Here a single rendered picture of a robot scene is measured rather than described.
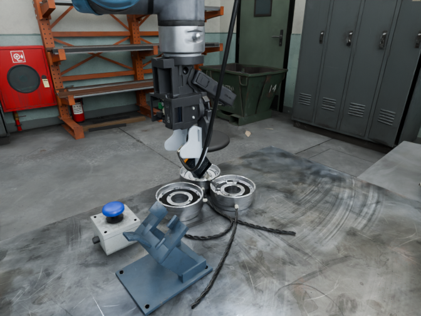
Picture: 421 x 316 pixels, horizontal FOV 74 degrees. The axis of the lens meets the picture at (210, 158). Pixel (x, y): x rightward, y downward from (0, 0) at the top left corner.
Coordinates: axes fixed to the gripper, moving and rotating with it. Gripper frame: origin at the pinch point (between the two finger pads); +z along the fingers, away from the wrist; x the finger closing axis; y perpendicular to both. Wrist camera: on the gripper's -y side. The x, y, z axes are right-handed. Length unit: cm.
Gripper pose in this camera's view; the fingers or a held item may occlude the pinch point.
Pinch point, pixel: (195, 159)
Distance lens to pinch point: 56.9
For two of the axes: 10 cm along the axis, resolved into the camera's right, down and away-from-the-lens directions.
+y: -7.5, 2.7, -6.0
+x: 6.6, 3.1, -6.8
